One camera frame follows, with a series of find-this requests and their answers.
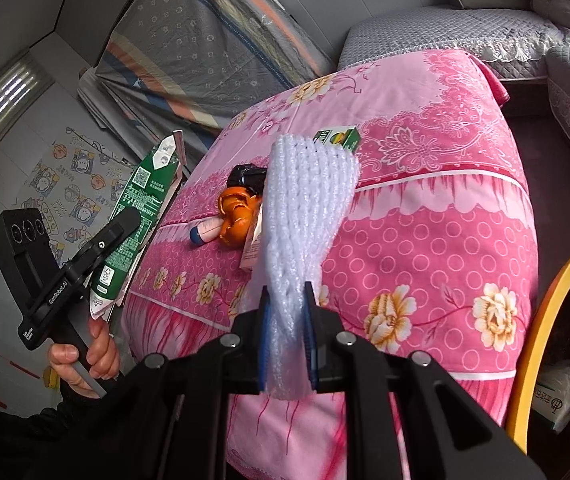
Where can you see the white box in bin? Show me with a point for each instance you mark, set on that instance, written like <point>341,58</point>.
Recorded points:
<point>551,397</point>

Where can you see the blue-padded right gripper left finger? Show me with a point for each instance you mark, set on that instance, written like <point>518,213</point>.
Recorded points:
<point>263,344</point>

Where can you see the ceiling light panel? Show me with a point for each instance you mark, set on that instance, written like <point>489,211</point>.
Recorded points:
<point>22,81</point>

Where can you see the green white medicine box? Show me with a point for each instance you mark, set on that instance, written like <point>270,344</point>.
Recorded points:
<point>346,136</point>

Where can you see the small black plastic bag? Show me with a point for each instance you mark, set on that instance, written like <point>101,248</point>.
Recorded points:
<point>248,176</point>

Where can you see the blue capped small bottle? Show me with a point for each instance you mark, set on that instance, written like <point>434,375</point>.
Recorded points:
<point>205,231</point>

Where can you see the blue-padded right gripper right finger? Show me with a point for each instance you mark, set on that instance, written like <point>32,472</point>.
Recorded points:
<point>309,333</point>

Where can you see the black sleeved left forearm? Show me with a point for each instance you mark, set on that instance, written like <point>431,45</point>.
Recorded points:
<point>120,436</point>

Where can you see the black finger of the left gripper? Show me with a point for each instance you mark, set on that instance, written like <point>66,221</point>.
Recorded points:
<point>103,244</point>

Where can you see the striped hanging bed sheet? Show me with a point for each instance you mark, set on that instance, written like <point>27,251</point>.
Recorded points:
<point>194,65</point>

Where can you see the orange peel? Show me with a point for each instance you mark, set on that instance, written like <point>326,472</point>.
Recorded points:
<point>237,206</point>

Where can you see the green white milk carton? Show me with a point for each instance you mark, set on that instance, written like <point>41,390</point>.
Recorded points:
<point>147,190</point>

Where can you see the pink white paper box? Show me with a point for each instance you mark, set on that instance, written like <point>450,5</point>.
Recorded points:
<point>250,254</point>

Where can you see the pink floral tablecloth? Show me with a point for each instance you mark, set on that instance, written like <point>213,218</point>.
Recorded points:
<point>437,253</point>

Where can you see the yellow rimmed trash bin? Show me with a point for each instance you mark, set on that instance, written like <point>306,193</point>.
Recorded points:
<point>530,359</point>

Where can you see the white foam fruit net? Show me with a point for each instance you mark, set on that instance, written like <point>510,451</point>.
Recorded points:
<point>308,190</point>

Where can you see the cartoon wall poster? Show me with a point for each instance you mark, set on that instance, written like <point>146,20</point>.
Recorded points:
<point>75,186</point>

